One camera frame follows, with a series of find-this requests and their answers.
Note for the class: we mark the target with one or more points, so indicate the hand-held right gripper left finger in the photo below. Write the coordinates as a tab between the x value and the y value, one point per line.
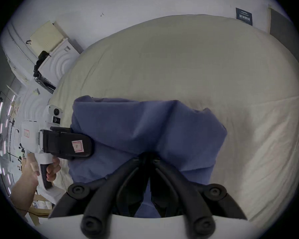
102	195

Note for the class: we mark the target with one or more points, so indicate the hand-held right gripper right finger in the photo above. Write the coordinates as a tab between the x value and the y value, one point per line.
189	195

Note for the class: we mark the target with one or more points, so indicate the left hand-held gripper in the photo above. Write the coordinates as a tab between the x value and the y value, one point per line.
31	138

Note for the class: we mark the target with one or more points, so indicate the blue garment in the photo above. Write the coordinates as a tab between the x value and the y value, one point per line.
152	128

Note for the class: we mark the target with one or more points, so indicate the person's left forearm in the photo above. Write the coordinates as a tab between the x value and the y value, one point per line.
23	190

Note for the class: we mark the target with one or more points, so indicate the person's left hand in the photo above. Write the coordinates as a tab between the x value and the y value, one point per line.
53	169

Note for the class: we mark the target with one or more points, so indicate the bed with beige sheet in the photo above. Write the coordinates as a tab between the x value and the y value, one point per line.
189	71

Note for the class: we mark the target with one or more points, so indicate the dark blue wall sign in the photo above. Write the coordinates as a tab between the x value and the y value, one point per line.
244	16

